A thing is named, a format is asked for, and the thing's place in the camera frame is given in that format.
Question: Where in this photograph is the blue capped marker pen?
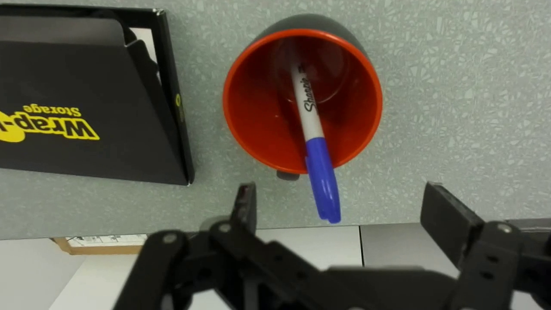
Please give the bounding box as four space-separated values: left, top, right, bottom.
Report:
284 42 343 226

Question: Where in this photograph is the red and black mug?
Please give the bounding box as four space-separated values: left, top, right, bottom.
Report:
220 12 386 181

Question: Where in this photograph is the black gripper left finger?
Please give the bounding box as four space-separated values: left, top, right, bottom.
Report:
112 181 324 310

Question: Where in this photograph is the flat black box yellow logo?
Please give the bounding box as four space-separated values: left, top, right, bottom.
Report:
0 4 196 188

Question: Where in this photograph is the brown cardboard strip with print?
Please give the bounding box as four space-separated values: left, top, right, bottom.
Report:
52 233 150 257

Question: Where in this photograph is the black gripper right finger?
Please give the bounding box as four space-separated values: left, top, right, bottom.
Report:
418 181 551 310

